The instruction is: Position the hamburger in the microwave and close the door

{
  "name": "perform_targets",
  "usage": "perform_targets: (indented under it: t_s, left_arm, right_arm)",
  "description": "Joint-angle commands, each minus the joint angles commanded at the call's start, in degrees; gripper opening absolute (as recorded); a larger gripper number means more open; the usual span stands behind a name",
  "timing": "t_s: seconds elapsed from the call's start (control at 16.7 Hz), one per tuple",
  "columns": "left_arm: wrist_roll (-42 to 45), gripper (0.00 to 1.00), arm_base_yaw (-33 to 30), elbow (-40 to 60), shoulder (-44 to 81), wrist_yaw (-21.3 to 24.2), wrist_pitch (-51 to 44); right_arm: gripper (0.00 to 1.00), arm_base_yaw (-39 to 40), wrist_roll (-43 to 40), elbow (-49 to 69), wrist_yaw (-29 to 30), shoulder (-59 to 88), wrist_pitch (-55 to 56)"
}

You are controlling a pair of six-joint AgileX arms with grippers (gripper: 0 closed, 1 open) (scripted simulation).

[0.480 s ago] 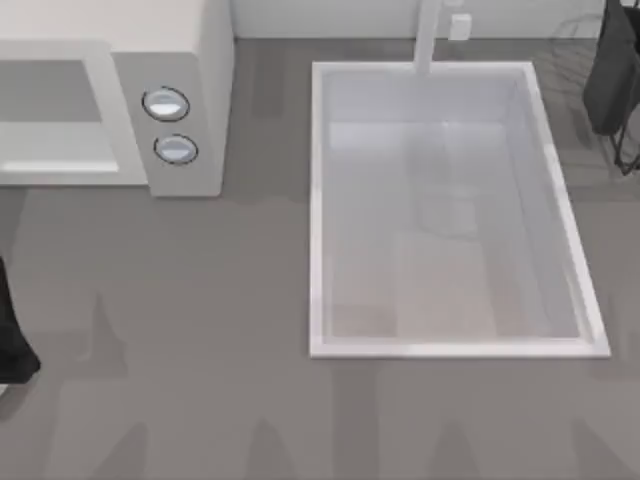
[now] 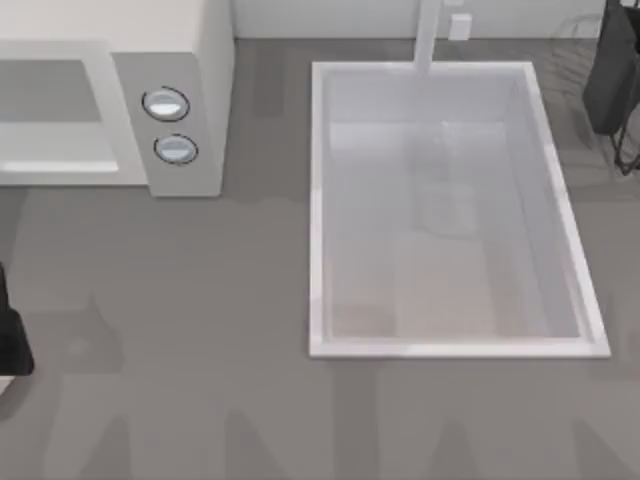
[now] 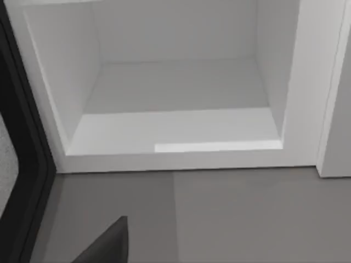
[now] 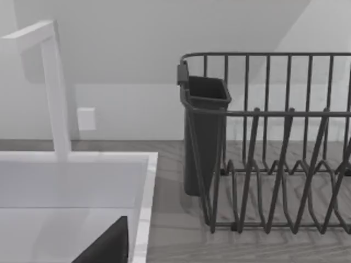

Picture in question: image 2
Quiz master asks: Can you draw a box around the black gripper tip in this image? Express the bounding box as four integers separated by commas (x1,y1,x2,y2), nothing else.
0,261,36,377

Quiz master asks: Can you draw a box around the tall white tap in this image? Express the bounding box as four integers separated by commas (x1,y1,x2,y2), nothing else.
412,0,445,76

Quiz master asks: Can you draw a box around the white sink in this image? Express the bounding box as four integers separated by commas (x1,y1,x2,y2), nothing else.
307,60,612,359

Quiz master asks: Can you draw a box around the large microwave knob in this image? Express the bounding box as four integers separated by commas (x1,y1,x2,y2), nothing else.
141,86,191,123

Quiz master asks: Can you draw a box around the white wall socket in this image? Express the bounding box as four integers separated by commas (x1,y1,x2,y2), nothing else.
449,13,473,42

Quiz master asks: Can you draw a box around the small microwave knob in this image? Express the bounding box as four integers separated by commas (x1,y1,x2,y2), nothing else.
153,133,200,167

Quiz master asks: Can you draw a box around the pale microwave oven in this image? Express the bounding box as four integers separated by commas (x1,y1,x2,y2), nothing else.
0,0,236,199

